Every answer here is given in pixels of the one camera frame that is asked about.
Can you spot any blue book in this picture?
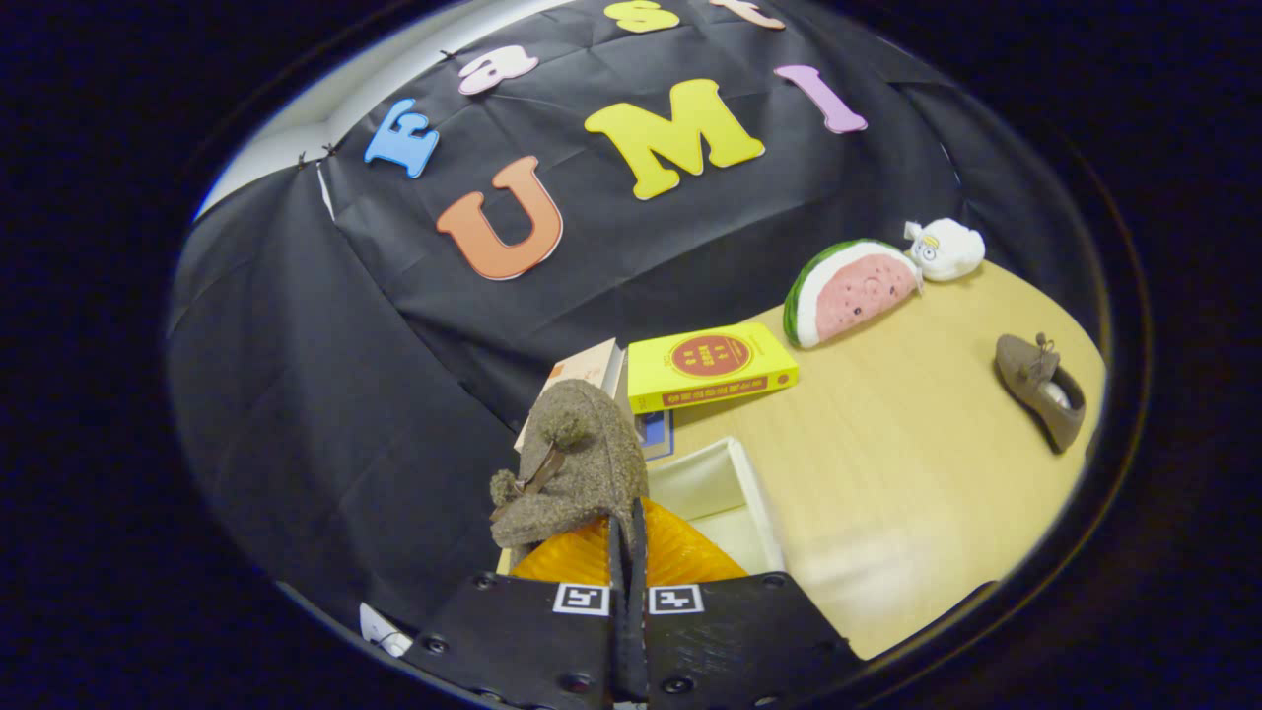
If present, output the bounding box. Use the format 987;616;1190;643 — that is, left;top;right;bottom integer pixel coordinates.
636;409;676;462

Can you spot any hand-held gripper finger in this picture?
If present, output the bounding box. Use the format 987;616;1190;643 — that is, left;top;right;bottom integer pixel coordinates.
404;513;629;709
628;497;857;709

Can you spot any watermelon slice plush toy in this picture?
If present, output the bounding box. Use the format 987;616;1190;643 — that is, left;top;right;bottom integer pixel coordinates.
783;238;923;350

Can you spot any black backdrop cloth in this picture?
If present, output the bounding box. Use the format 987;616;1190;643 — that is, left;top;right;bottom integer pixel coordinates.
166;0;1100;632

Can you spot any yellow book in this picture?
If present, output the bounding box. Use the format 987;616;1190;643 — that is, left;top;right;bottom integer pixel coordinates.
627;321;801;415

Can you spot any white storage box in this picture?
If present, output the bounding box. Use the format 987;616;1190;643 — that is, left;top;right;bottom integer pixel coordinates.
498;437;787;578

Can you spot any white plush toy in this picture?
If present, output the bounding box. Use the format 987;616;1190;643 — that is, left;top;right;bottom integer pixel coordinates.
904;217;987;283

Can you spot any brown suede shoe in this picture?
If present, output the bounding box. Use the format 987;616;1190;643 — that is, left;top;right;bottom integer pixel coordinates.
994;332;1087;455
490;379;650;551

